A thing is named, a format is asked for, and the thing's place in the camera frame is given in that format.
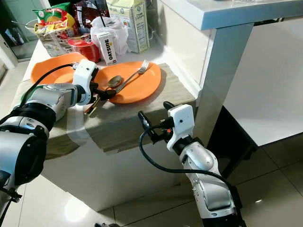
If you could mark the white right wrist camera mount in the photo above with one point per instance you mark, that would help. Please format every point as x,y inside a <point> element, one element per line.
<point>181,120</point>

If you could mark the orange plate with cutlery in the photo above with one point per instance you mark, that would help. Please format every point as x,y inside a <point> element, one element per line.
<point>142,87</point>

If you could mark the silver metal fork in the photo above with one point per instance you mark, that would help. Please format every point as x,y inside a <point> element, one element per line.
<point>133,76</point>

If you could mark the white plastic bag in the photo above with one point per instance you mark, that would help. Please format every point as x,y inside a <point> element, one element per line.
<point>118,28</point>

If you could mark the yellow red printed food box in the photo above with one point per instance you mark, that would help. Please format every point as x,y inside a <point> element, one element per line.
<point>52,41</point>

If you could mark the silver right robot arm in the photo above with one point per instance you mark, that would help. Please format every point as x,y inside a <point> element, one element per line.
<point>213,189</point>

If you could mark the green yellow snack bag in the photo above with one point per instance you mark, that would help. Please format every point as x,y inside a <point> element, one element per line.
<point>52,15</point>

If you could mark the tall cream green carton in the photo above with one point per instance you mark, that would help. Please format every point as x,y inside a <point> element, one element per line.
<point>135,23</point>

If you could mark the white bar counter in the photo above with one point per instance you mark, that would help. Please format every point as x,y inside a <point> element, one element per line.
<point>260,80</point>

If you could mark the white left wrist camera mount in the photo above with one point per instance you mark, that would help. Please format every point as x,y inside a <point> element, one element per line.
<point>85,75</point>

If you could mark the dark red snack bag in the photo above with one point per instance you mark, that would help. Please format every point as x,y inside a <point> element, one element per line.
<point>87,13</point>

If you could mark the bronze metal spoon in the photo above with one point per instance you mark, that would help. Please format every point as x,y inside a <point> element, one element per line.
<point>114,81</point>

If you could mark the grey-green table cloth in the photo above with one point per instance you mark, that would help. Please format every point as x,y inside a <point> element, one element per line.
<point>123,123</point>

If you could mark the small white Oatside carton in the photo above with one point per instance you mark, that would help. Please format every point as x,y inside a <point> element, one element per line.
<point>108,49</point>

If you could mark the green glass door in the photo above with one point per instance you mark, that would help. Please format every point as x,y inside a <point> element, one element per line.
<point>16,16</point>

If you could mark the red round container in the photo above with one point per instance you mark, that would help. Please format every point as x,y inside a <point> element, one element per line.
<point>83,49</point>

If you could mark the empty orange plate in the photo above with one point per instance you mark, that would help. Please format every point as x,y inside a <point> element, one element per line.
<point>52,68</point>

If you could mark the white table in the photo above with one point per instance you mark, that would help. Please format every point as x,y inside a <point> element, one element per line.
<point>113,182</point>

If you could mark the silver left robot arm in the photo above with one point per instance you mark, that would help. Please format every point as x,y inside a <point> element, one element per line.
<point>19,151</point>

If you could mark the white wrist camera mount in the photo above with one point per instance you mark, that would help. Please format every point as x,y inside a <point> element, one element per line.
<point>181,120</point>
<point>85,75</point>

